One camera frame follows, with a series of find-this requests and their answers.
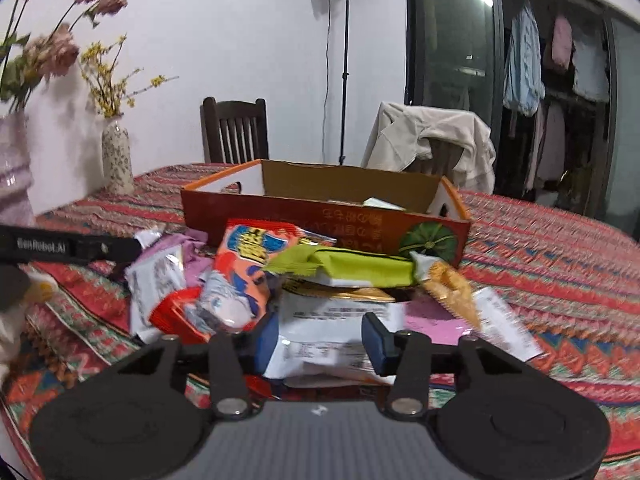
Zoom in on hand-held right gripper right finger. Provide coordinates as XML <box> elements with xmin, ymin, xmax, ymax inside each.
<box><xmin>361</xmin><ymin>311</ymin><xmax>531</xmax><ymax>420</ymax></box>

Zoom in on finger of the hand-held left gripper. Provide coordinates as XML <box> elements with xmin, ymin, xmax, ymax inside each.
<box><xmin>75</xmin><ymin>236</ymin><xmax>144</xmax><ymax>266</ymax></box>

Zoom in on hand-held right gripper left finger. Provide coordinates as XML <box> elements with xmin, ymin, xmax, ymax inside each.
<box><xmin>107</xmin><ymin>311</ymin><xmax>280</xmax><ymax>421</ymax></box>

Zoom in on pale purple snack packet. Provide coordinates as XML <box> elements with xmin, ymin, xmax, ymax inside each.
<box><xmin>124</xmin><ymin>232</ymin><xmax>213</xmax><ymax>346</ymax></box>

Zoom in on pink snack packet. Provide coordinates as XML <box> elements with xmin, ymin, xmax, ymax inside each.
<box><xmin>402</xmin><ymin>300</ymin><xmax>473</xmax><ymax>346</ymax></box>

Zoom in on large white snack packet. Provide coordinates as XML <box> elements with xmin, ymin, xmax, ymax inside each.
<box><xmin>262</xmin><ymin>302</ymin><xmax>406</xmax><ymax>386</ymax></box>

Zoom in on gold snack packet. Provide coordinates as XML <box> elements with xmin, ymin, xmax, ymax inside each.
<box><xmin>281</xmin><ymin>279</ymin><xmax>398</xmax><ymax>305</ymax></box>

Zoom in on green snack packet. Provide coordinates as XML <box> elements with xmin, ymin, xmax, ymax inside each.
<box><xmin>263</xmin><ymin>244</ymin><xmax>417</xmax><ymax>287</ymax></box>

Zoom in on red and blue snack packet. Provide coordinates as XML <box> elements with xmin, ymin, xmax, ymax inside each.
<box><xmin>197</xmin><ymin>219</ymin><xmax>308</xmax><ymax>333</ymax></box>

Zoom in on white printed snack wrapper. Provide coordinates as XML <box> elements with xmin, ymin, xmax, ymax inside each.
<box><xmin>470</xmin><ymin>287</ymin><xmax>548</xmax><ymax>363</ymax></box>

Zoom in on orange cardboard box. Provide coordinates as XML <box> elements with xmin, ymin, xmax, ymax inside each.
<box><xmin>180</xmin><ymin>159</ymin><xmax>472</xmax><ymax>267</ymax></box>

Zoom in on small silver snack packet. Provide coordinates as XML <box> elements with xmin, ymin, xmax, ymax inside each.
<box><xmin>135</xmin><ymin>225</ymin><xmax>167</xmax><ymax>249</ymax></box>

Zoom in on large pink vase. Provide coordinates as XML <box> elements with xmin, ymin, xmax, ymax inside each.
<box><xmin>0</xmin><ymin>110</ymin><xmax>37</xmax><ymax>222</ymax></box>

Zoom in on small patterned vase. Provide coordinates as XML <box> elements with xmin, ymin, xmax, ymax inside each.
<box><xmin>101</xmin><ymin>119</ymin><xmax>135</xmax><ymax>196</ymax></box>

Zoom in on yellow flower branches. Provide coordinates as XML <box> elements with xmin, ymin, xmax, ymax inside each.
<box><xmin>80</xmin><ymin>35</ymin><xmax>180</xmax><ymax>121</ymax></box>

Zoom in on dark wooden chair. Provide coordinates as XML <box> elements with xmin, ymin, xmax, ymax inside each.
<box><xmin>201</xmin><ymin>96</ymin><xmax>270</xmax><ymax>166</ymax></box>
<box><xmin>415</xmin><ymin>137</ymin><xmax>468</xmax><ymax>177</ymax></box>

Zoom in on pink flowers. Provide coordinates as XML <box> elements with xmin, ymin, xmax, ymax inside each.
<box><xmin>0</xmin><ymin>0</ymin><xmax>129</xmax><ymax>114</ymax></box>

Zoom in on beige jacket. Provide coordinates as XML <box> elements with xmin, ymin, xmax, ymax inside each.
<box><xmin>361</xmin><ymin>101</ymin><xmax>497</xmax><ymax>195</ymax></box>

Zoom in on pale pink hanging clothes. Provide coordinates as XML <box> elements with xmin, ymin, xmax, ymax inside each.
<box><xmin>534</xmin><ymin>102</ymin><xmax>567</xmax><ymax>182</ymax></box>

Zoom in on dark framed glass sliding door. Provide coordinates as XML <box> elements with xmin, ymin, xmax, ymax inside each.
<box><xmin>406</xmin><ymin>0</ymin><xmax>640</xmax><ymax>241</ymax></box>

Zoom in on light blue hanging shirt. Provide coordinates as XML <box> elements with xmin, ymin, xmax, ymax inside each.
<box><xmin>502</xmin><ymin>4</ymin><xmax>546</xmax><ymax>119</ymax></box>

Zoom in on white hanging garment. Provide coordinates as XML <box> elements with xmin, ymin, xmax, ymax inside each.
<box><xmin>572</xmin><ymin>39</ymin><xmax>612</xmax><ymax>104</ymax></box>

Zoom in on pink hanging garment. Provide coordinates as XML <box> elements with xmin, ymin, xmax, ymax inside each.
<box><xmin>549</xmin><ymin>15</ymin><xmax>574</xmax><ymax>72</ymax></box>

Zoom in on black light cable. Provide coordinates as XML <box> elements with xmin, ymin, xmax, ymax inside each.
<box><xmin>321</xmin><ymin>0</ymin><xmax>335</xmax><ymax>163</ymax></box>

